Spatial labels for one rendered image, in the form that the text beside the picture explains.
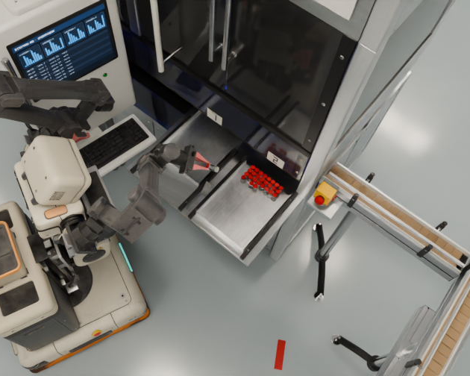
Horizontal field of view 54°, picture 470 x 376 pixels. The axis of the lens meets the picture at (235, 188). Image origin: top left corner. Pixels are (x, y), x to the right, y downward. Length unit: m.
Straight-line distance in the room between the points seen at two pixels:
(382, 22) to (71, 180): 1.04
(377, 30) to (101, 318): 1.89
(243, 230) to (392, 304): 1.31
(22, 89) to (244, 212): 1.01
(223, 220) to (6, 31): 1.07
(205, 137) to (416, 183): 1.72
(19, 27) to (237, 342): 1.91
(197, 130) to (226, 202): 0.40
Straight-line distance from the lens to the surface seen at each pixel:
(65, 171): 1.59
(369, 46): 1.34
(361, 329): 2.90
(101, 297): 2.55
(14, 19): 1.79
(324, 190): 1.95
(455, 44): 4.37
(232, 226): 1.98
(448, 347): 2.03
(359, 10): 1.30
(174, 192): 2.05
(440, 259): 2.12
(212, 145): 2.16
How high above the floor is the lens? 2.71
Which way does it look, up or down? 63 degrees down
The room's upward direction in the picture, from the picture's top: 9 degrees clockwise
